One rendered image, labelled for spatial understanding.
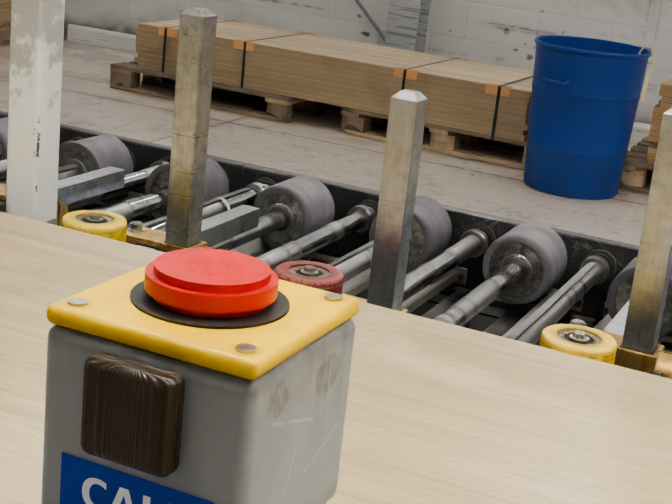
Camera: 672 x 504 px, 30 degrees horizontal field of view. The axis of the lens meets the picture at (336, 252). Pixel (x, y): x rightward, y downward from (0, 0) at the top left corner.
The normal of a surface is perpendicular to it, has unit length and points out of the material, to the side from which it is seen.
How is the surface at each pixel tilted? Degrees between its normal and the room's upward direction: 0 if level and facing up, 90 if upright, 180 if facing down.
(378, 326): 0
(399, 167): 90
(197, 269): 0
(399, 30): 90
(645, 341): 90
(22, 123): 90
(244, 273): 0
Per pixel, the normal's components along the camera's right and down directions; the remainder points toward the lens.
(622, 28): -0.43, 0.22
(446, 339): 0.11, -0.95
